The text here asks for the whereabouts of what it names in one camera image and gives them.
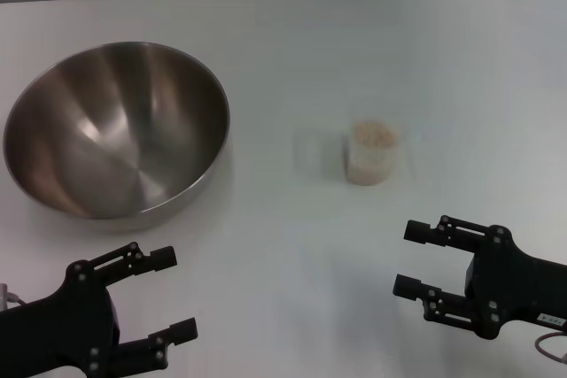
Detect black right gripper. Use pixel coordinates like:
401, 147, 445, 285
392, 214, 567, 341

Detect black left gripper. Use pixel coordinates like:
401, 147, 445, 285
0, 242, 199, 378

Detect clear plastic measuring cup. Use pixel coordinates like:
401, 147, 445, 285
340, 101, 420, 188

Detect white rice grains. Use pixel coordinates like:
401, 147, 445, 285
346, 120, 399, 186

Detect stainless steel mixing bowl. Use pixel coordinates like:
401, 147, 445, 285
2, 40, 231, 233

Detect right gripper cable with plug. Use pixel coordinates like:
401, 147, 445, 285
534, 331, 567, 364

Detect gripper cable with plug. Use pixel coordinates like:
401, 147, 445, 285
534, 331, 567, 364
0, 282, 27, 309

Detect left gripper cable with plug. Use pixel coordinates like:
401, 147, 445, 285
0, 282, 27, 309

